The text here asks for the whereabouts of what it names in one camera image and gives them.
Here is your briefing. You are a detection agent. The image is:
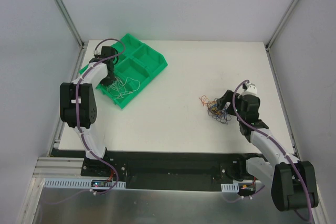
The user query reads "coloured wire bundle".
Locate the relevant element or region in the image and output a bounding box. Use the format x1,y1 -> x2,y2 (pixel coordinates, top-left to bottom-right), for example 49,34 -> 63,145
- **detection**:
205,98 -> 233,125

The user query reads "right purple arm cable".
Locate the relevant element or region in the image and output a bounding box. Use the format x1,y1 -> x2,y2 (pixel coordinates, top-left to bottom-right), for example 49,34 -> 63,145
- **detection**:
233,79 -> 316,222

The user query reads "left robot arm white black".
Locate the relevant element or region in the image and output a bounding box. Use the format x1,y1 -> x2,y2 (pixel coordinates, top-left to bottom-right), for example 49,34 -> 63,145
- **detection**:
60,46 -> 119,176

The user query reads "aluminium frame post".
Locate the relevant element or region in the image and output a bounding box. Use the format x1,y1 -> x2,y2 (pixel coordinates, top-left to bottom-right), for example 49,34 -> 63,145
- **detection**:
265,0 -> 301,51
54,0 -> 85,49

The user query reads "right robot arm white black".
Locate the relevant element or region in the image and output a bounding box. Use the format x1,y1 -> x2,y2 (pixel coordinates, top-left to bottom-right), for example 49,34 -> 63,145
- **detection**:
216,90 -> 319,211

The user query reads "aluminium frame rail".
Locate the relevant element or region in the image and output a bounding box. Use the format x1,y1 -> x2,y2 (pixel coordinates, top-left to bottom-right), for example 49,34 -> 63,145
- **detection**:
33,157 -> 83,177

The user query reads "white cable duct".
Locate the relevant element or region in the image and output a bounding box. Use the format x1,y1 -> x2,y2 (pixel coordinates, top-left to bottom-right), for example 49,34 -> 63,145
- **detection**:
44,178 -> 115,190
220,183 -> 239,193

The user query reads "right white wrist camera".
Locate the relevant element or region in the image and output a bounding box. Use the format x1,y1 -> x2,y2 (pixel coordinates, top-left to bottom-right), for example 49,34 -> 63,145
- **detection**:
240,82 -> 257,96

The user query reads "left white cable duct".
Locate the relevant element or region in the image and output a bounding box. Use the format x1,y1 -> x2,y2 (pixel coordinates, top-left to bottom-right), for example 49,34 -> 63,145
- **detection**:
44,178 -> 115,190

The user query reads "green compartment tray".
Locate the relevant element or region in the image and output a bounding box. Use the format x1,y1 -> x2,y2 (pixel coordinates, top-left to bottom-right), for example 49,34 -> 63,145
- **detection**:
96,34 -> 167,109

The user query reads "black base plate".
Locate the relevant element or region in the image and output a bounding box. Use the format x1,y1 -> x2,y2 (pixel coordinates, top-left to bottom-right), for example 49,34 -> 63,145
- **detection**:
51,150 -> 263,192

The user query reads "left aluminium frame post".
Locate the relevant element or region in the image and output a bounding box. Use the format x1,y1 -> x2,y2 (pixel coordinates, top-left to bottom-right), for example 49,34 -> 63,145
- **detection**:
54,0 -> 85,49

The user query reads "right white cable duct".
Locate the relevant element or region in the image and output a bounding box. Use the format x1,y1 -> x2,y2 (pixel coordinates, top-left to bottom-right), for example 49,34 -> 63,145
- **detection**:
220,183 -> 239,193

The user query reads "right aluminium frame post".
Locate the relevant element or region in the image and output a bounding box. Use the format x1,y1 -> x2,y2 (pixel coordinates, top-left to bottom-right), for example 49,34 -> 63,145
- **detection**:
265,0 -> 301,51

